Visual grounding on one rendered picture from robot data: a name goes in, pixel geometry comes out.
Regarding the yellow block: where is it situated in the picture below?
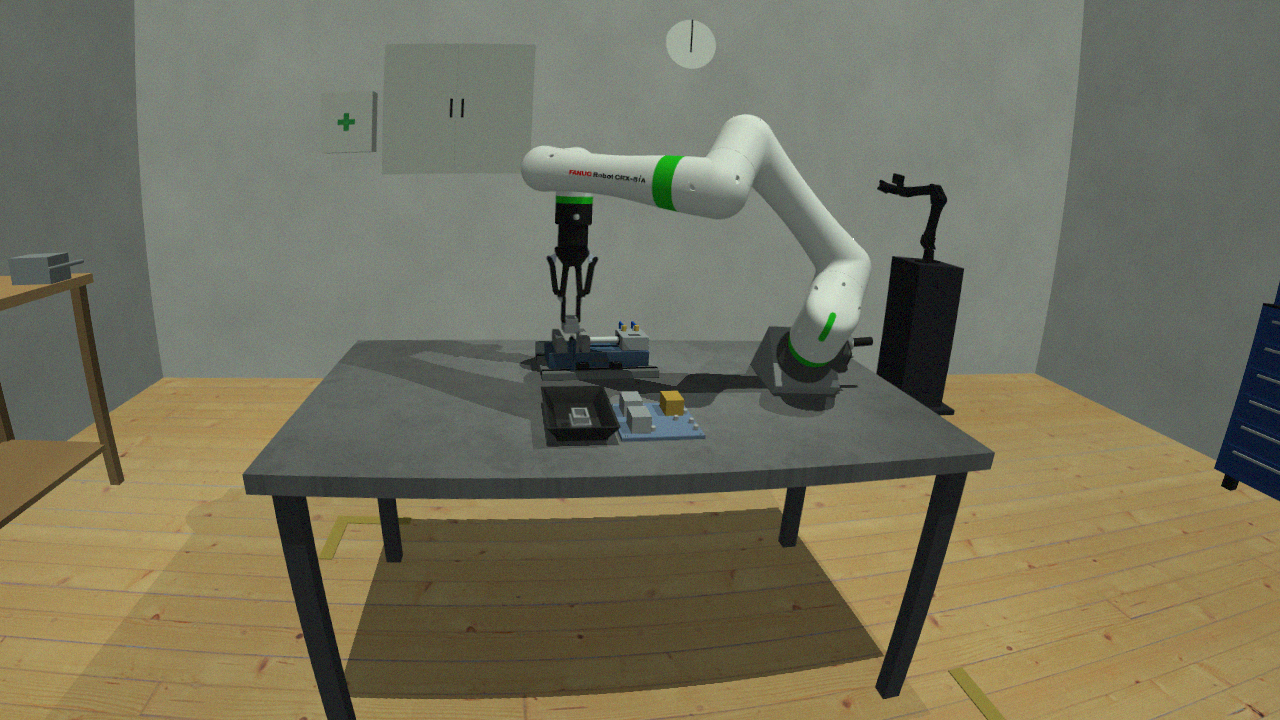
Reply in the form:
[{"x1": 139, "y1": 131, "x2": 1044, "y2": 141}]
[{"x1": 659, "y1": 391, "x2": 684, "y2": 416}]

